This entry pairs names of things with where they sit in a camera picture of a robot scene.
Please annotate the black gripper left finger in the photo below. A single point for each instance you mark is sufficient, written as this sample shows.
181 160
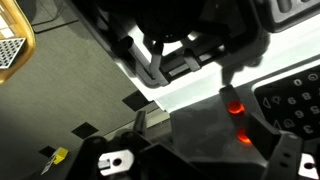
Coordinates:
129 155

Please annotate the grey toy stove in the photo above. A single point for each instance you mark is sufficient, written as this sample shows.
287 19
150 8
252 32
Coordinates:
190 58

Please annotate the black keypad display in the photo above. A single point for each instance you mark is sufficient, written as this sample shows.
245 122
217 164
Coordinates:
292 103

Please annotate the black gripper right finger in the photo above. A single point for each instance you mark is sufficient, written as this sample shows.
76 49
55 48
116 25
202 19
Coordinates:
288 156

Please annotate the top orange button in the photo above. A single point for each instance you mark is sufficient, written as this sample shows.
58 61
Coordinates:
235 107

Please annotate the orange button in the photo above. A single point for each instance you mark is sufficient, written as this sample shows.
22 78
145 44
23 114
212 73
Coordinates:
241 135
235 107

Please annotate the lower orange button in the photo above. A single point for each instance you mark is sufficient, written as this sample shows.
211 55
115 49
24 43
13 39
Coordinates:
241 135

